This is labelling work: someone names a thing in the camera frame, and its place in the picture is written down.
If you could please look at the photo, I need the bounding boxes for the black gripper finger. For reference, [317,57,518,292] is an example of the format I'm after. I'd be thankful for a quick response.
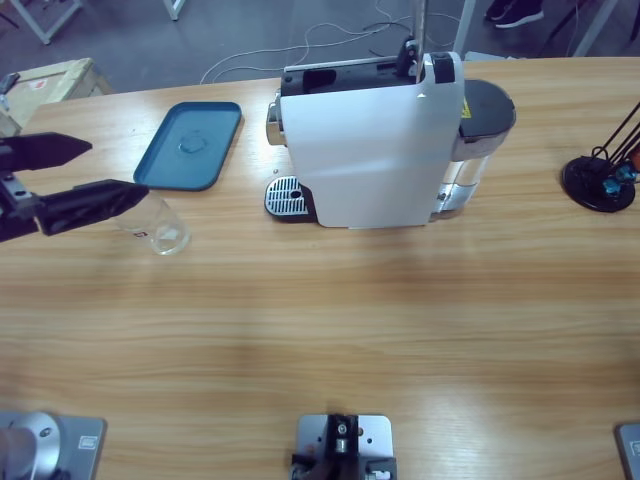
[0,131,94,174]
[37,179,151,237]

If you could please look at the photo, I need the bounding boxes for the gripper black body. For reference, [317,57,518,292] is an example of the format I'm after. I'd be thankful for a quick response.
[0,171,44,245]

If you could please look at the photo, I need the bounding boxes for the clear glass cup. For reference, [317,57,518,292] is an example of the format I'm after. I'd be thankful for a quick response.
[113,191,192,257]

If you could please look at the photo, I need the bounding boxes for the silver coffee machine lever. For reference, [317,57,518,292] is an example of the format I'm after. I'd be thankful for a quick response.
[397,0,433,85]

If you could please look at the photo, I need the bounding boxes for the white capsule coffee machine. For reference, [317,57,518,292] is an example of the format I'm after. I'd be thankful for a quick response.
[264,51,466,231]

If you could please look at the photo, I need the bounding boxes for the light plywood box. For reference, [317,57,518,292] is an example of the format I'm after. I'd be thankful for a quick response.
[0,107,24,139]

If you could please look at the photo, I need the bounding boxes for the wooden crate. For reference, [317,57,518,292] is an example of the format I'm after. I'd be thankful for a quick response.
[0,57,114,130]

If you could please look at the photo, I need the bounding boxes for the blue plastic tray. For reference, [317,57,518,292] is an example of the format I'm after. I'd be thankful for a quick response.
[132,101,245,193]

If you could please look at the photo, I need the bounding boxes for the white metal table leg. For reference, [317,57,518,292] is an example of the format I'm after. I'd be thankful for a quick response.
[571,0,620,59]
[162,0,190,23]
[451,0,480,62]

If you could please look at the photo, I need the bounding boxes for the silver grate drip tray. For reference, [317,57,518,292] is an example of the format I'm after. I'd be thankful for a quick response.
[263,174,317,224]

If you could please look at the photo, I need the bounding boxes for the clear water tank black lid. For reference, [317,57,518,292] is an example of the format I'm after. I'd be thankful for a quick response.
[430,78,517,221]

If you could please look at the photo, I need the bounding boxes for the black sneaker white sole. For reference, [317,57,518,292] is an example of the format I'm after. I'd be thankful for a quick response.
[484,0,545,29]

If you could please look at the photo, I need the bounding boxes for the white metal table frame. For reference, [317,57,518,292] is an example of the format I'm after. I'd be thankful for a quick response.
[0,0,85,46]

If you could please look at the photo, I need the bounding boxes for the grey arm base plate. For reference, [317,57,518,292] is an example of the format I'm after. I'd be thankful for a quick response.
[0,409,108,480]
[613,422,640,480]

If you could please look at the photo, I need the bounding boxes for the black floor cable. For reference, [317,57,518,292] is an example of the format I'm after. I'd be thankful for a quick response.
[362,20,416,56]

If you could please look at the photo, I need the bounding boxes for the thin white floor cable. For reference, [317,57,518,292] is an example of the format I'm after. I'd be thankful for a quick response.
[374,0,462,51]

